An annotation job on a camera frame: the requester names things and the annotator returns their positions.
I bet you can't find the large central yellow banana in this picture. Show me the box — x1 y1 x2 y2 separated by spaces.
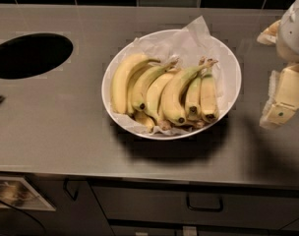
160 59 216 126

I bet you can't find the leftmost yellow banana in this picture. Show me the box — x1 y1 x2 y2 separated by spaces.
110 53 160 114

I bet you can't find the black drawer handle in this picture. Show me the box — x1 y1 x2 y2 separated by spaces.
186 193 223 212

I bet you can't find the black cabinet door handle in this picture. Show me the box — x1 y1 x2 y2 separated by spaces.
63 178 81 202

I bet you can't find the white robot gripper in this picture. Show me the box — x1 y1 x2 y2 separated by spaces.
257 0 299 129

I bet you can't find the white ceramic bowl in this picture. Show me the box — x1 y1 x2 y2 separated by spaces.
101 28 242 141

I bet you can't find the rightmost yellow banana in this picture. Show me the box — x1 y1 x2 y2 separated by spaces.
200 68 219 123

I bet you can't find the grey drawer front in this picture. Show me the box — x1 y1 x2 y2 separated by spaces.
92 186 299 229

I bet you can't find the black round countertop hole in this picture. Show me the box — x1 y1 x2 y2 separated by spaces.
0 33 73 80

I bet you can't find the small lower yellow banana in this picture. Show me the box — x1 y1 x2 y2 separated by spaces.
134 111 155 133

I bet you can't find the grey cabinet door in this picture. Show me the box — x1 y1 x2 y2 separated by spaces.
28 175 113 236

